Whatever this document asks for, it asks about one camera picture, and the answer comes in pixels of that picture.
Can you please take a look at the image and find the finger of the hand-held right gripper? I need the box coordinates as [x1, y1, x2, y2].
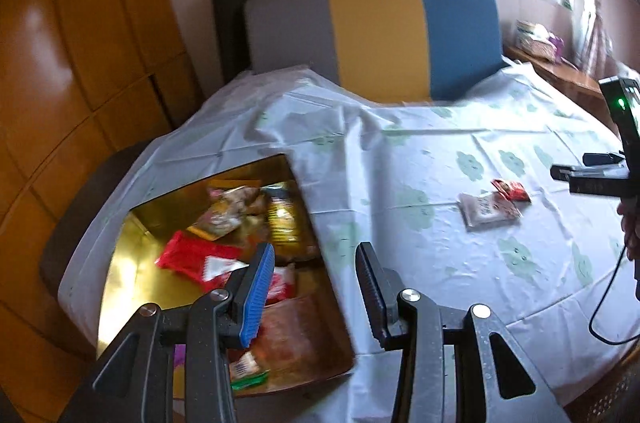
[582, 151, 626, 166]
[550, 164, 631, 196]

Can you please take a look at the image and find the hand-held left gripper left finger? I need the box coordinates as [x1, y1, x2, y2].
[60, 242, 276, 423]

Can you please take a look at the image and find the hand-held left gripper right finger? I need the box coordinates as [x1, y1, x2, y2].
[354, 241, 571, 423]

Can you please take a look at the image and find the pink and white snack packet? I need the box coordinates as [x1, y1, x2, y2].
[267, 265, 298, 304]

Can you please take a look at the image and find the small green white snack packet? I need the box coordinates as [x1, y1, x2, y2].
[229, 352, 271, 390]

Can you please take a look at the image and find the large brown snack bag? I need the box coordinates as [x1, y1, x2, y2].
[260, 183, 308, 256]

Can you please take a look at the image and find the plain red snack packet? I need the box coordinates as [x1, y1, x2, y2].
[156, 230, 248, 291]

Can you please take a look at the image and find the beige patterned snack packet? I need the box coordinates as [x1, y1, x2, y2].
[187, 185, 266, 243]

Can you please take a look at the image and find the gold and maroon gift box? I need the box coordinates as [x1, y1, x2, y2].
[97, 154, 357, 399]

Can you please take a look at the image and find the person's right hand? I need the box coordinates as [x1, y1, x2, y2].
[617, 198, 640, 261]

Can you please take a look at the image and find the wooden side table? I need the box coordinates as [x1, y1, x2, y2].
[502, 45, 621, 124]

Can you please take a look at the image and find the red patterned snack packet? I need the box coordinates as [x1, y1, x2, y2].
[491, 178, 532, 204]

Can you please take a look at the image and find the purple box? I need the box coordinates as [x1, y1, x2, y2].
[547, 34, 566, 64]

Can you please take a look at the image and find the pink checkered curtain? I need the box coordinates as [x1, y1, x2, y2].
[575, 0, 631, 74]

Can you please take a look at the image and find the green and white tissue box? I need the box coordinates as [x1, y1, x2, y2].
[515, 20, 548, 41]

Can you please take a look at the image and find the white cloud-print tablecloth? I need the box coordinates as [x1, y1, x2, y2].
[57, 63, 636, 423]

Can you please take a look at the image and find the grey yellow blue chair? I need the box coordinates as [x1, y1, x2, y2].
[212, 0, 506, 104]

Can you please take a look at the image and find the wooden cabinet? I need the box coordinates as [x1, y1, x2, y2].
[0, 0, 206, 354]

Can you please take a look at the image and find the black cable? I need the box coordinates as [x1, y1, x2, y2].
[589, 248, 640, 346]

